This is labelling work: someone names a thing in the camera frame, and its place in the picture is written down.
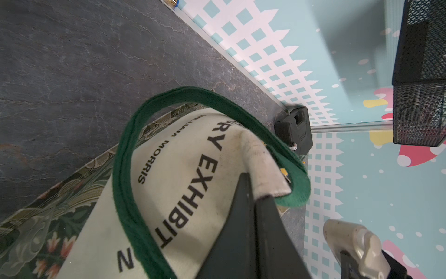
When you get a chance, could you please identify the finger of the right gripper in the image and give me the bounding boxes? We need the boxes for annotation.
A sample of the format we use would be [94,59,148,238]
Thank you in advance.
[340,251,364,279]
[382,250,412,279]

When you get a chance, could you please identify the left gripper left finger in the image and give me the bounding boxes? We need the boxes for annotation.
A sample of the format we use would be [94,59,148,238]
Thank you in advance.
[196,173,257,279]

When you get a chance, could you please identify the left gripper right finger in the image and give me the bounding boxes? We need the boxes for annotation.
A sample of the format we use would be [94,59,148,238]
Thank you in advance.
[254,196,311,279]

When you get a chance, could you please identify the cream pencil sharpener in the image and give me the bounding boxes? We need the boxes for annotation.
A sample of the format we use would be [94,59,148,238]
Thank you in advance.
[323,219,390,279]

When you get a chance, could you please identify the beige canvas tote bag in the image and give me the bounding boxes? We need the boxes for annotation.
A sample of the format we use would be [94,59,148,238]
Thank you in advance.
[1,87,311,279]

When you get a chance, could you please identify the black plastic tool case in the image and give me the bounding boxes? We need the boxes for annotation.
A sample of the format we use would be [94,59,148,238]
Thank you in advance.
[274,105,313,156]

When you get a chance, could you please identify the black box in basket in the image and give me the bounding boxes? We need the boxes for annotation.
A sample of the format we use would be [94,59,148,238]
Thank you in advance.
[393,21,429,86]

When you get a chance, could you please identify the black wire mesh basket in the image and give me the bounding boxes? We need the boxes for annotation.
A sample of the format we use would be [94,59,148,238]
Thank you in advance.
[392,0,446,147]

